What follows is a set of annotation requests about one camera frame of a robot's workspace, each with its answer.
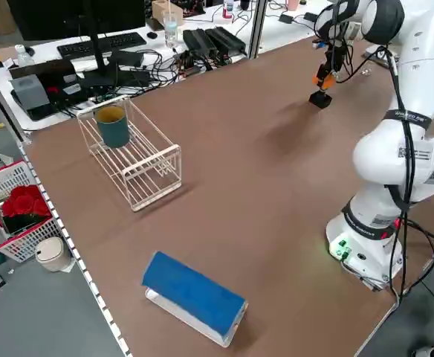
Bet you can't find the black monitor stand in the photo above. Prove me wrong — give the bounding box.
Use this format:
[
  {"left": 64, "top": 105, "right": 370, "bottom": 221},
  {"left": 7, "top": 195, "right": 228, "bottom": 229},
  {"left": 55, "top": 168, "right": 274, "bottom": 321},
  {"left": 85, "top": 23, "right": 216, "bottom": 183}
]
[{"left": 78, "top": 0, "right": 152, "bottom": 89}]

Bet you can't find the black button box base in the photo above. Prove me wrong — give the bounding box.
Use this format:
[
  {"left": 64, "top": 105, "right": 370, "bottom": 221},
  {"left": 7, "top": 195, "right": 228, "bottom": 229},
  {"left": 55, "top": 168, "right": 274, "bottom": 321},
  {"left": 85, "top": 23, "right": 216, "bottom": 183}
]
[{"left": 308, "top": 90, "right": 333, "bottom": 109}]

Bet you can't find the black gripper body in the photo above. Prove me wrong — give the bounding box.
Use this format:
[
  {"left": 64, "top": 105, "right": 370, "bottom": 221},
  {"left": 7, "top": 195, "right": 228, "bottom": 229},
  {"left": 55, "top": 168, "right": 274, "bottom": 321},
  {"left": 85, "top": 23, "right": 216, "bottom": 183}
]
[{"left": 323, "top": 41, "right": 347, "bottom": 74}]

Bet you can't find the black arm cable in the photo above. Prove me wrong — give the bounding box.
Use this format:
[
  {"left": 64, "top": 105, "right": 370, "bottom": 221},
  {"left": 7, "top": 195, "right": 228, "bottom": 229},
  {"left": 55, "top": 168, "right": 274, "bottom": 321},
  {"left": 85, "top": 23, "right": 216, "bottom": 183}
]
[{"left": 378, "top": 44, "right": 434, "bottom": 304}]

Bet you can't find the grey box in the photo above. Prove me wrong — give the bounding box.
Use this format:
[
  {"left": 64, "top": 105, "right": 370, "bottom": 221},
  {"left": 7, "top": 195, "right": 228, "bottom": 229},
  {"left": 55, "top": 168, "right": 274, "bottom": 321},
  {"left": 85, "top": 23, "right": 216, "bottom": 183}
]
[{"left": 10, "top": 74, "right": 51, "bottom": 112}]

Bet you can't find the clear water bottle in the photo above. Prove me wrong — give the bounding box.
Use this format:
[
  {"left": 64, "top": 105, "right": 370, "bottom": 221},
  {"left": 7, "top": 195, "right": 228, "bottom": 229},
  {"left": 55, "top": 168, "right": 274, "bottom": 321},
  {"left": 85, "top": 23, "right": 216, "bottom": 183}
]
[
  {"left": 14, "top": 44, "right": 36, "bottom": 68},
  {"left": 163, "top": 13, "right": 184, "bottom": 49}
]

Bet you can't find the black computer monitor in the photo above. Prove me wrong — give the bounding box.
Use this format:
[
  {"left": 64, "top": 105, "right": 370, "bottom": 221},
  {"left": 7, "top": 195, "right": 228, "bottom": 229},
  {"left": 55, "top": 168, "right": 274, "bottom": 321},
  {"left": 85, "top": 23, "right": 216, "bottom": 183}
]
[{"left": 7, "top": 0, "right": 146, "bottom": 42}]

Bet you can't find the black power supply unit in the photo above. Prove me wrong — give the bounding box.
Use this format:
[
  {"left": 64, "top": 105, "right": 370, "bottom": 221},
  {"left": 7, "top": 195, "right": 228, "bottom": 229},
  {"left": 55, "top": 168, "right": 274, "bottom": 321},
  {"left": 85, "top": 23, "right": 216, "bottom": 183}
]
[
  {"left": 204, "top": 26, "right": 247, "bottom": 54},
  {"left": 182, "top": 28, "right": 218, "bottom": 57}
]

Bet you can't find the brown cardboard box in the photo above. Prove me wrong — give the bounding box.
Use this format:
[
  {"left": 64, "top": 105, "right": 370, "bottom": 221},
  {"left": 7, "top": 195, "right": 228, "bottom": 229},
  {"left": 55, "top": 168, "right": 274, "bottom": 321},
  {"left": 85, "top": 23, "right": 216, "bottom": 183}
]
[{"left": 151, "top": 0, "right": 184, "bottom": 28}]

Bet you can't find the teal cylinder cup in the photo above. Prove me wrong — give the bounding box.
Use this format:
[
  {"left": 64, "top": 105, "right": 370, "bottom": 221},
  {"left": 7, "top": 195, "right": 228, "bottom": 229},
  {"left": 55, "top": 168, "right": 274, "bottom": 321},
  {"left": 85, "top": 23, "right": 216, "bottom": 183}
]
[{"left": 95, "top": 106, "right": 132, "bottom": 149}]

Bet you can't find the aluminium frame post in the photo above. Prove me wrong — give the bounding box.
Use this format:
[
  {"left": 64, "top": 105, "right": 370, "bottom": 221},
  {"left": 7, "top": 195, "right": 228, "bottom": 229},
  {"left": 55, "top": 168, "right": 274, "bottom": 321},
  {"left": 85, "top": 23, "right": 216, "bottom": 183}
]
[{"left": 248, "top": 0, "right": 270, "bottom": 60}]

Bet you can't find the red roses bunch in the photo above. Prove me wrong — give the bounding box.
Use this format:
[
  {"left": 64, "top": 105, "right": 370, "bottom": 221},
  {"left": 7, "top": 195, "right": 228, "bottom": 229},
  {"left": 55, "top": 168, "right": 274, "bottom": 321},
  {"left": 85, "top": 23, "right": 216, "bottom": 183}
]
[{"left": 1, "top": 184, "right": 53, "bottom": 219}]

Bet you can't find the blue covered stand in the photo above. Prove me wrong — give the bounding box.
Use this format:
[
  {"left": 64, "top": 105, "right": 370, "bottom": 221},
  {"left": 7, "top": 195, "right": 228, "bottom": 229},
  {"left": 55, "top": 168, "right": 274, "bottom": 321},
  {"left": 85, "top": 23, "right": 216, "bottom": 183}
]
[{"left": 140, "top": 251, "right": 249, "bottom": 349}]

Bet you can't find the small white trash bin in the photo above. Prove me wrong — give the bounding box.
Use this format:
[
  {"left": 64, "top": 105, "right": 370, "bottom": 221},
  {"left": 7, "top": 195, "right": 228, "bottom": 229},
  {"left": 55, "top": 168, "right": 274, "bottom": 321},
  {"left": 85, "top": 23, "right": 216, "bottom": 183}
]
[{"left": 34, "top": 237, "right": 71, "bottom": 272}]

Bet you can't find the white wire rack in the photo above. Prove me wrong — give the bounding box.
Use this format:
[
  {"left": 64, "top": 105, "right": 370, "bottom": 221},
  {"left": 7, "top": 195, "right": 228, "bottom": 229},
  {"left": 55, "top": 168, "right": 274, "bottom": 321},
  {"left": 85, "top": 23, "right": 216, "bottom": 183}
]
[{"left": 77, "top": 95, "right": 183, "bottom": 213}]

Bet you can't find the red white shopping basket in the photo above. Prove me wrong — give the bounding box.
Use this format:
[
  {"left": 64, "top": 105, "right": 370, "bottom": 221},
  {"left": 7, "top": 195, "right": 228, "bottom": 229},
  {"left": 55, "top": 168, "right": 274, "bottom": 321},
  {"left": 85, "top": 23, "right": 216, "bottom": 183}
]
[{"left": 0, "top": 160, "right": 68, "bottom": 263}]

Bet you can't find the black keyboard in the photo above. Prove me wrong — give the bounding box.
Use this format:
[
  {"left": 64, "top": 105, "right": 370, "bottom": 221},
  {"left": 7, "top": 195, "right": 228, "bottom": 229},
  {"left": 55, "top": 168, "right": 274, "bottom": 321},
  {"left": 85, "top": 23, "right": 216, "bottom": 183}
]
[{"left": 56, "top": 32, "right": 147, "bottom": 60}]

